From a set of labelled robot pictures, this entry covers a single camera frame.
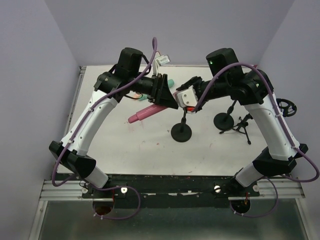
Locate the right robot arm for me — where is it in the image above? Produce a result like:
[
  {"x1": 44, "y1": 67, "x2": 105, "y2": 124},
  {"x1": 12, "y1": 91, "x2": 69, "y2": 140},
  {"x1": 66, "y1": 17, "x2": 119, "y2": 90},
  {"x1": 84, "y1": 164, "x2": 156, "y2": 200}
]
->
[{"x1": 175, "y1": 48, "x2": 308, "y2": 188}]

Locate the black tripod mic stand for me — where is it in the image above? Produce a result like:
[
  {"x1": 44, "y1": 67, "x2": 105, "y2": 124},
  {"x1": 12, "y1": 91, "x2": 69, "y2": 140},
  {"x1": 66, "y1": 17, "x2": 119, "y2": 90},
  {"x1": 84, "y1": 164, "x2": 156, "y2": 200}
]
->
[{"x1": 219, "y1": 113, "x2": 253, "y2": 145}]

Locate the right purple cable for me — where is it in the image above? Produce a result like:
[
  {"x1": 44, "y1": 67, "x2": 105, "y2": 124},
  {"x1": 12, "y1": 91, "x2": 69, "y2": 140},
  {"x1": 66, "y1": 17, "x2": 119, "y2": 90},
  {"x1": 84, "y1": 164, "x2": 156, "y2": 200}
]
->
[{"x1": 192, "y1": 62, "x2": 320, "y2": 218}]

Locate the black shock mount ring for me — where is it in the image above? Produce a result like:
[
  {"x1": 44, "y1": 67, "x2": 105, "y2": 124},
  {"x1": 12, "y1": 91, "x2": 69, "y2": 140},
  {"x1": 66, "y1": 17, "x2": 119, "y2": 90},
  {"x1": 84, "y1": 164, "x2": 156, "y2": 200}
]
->
[{"x1": 277, "y1": 98, "x2": 298, "y2": 118}]

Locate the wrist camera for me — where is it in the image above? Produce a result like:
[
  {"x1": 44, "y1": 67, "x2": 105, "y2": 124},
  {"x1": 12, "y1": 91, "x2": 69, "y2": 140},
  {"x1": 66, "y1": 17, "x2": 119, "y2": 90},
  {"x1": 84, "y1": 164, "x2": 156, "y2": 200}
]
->
[
  {"x1": 152, "y1": 55, "x2": 171, "y2": 76},
  {"x1": 173, "y1": 86, "x2": 198, "y2": 114}
]

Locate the pink toy microphone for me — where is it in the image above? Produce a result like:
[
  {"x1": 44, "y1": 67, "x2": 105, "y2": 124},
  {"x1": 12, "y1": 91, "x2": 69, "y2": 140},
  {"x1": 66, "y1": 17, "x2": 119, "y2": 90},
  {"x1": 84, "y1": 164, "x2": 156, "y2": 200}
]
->
[{"x1": 128, "y1": 104, "x2": 167, "y2": 124}]

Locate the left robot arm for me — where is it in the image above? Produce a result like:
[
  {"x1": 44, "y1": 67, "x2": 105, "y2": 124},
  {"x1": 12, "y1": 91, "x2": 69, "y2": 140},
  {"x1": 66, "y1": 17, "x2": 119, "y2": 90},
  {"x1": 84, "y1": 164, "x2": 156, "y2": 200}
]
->
[{"x1": 49, "y1": 46, "x2": 178, "y2": 189}]

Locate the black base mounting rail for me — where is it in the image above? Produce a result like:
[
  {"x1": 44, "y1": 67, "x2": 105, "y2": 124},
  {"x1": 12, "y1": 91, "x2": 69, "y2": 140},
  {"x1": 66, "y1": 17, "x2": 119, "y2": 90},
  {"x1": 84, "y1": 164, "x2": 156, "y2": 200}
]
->
[{"x1": 51, "y1": 172, "x2": 261, "y2": 210}]

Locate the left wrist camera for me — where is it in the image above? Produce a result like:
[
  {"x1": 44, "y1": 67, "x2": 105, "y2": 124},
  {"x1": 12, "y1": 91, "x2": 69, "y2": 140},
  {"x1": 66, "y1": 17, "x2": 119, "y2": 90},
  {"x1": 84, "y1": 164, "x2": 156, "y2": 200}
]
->
[{"x1": 152, "y1": 55, "x2": 171, "y2": 76}]

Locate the peach toy microphone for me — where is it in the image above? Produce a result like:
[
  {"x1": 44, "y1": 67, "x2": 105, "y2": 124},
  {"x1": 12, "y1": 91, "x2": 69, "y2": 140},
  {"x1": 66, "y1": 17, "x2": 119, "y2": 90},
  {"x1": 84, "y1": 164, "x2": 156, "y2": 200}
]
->
[{"x1": 133, "y1": 93, "x2": 143, "y2": 100}]

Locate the teal toy microphone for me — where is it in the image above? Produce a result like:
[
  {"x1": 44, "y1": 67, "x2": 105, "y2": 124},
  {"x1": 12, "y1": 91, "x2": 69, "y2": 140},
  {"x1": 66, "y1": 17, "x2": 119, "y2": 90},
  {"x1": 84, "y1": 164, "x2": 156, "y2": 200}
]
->
[{"x1": 137, "y1": 79, "x2": 175, "y2": 101}]

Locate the black round-base mic stand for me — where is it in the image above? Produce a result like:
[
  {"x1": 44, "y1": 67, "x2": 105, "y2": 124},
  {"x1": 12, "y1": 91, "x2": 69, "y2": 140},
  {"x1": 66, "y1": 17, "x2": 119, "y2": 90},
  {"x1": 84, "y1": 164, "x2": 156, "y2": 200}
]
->
[{"x1": 170, "y1": 110, "x2": 192, "y2": 143}]

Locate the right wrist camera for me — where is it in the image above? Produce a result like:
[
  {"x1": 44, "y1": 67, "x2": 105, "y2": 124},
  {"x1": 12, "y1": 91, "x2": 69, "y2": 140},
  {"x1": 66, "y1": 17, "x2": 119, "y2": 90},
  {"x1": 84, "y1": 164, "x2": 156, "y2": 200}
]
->
[{"x1": 173, "y1": 86, "x2": 198, "y2": 114}]

